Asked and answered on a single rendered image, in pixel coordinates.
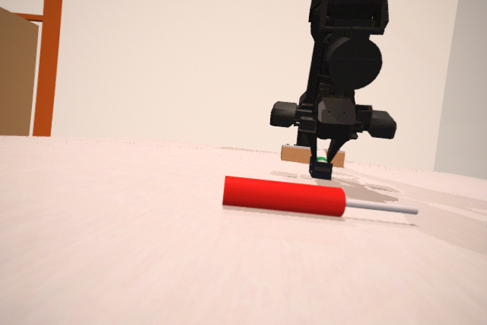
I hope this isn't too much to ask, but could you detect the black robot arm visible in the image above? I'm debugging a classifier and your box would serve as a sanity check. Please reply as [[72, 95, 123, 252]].
[[296, 0, 389, 142]]

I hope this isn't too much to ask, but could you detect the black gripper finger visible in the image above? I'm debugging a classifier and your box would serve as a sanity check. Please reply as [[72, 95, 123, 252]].
[[299, 124, 317, 162], [326, 133, 358, 163]]

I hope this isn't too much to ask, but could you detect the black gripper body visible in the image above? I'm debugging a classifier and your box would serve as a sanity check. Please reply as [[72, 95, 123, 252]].
[[269, 73, 397, 139]]

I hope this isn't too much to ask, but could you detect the red-handled screwdriver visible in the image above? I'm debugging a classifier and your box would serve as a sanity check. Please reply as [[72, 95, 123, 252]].
[[222, 176, 418, 217]]

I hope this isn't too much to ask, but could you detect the white and green battery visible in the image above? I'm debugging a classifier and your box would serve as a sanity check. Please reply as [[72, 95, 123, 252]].
[[315, 148, 327, 163]]

